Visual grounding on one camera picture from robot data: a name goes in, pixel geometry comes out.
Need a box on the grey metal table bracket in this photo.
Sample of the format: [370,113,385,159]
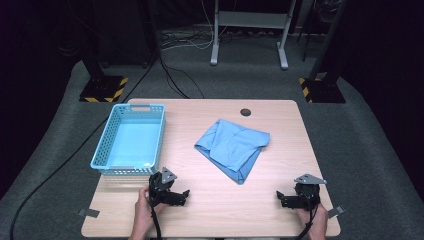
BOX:
[77,208,101,219]
[327,205,346,220]

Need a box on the person's left hand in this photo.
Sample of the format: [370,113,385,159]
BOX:
[134,186,168,236]

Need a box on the blue plastic basket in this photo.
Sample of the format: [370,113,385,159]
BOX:
[90,103,167,177]

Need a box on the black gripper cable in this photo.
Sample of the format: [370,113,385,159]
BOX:
[150,196,164,240]
[294,199,318,240]

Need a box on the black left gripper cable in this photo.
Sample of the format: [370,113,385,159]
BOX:
[150,196,164,240]

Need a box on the person's right hand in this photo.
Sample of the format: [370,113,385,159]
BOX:
[295,203,329,236]

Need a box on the long black floor cable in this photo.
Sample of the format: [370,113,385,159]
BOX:
[9,54,162,240]

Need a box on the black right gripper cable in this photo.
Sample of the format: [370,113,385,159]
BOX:
[294,199,318,240]

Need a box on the black stand with striped base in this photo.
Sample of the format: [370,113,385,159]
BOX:
[78,0,129,104]
[298,0,349,104]

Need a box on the white floor cable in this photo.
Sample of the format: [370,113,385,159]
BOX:
[160,0,221,52]

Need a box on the light blue shirt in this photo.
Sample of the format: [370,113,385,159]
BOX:
[194,118,271,185]

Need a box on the white metal desk frame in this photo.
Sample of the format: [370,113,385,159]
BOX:
[209,0,298,71]

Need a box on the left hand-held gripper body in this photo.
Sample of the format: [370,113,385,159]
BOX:
[148,166,179,208]

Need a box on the thin black floor cable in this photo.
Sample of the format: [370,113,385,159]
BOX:
[159,58,206,100]

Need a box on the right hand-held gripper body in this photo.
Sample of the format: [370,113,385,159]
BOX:
[293,173,328,212]

